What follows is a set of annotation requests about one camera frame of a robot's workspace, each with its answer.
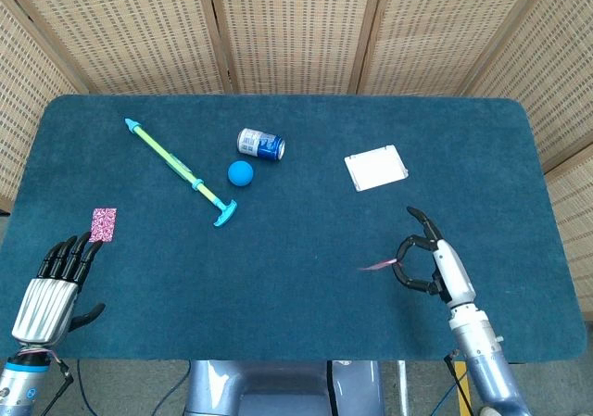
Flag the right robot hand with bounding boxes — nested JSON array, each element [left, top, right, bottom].
[[396, 206, 478, 307]]

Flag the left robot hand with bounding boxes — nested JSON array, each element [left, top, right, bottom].
[[11, 231, 107, 347]]

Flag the red block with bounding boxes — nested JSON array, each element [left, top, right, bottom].
[[359, 258, 400, 272]]

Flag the pink patterned card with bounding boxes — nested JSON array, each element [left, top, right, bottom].
[[88, 208, 118, 244]]

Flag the white square plastic lid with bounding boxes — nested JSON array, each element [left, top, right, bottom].
[[344, 145, 410, 193]]

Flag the blue felt table cover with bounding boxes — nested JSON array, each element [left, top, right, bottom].
[[0, 94, 587, 362]]

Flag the green toy water pump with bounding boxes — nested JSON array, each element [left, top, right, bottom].
[[123, 117, 238, 228]]

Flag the grey-blue robot torso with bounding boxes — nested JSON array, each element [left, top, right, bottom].
[[183, 359, 385, 416]]

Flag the blue and white drink can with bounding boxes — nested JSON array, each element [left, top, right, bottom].
[[236, 127, 286, 161]]

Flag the blue rubber ball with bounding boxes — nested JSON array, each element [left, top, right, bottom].
[[227, 160, 255, 187]]

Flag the woven bamboo folding screen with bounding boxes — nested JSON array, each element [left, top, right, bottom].
[[0, 0, 593, 324]]

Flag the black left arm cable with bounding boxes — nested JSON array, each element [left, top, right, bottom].
[[44, 350, 75, 416]]

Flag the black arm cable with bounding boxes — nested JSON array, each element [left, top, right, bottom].
[[44, 350, 75, 416], [443, 349, 474, 416]]

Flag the blue floor cable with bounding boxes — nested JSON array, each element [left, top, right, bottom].
[[76, 359, 95, 416]]

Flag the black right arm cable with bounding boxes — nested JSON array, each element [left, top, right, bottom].
[[443, 349, 474, 416]]

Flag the white metal post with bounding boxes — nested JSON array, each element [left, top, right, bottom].
[[397, 360, 410, 416]]

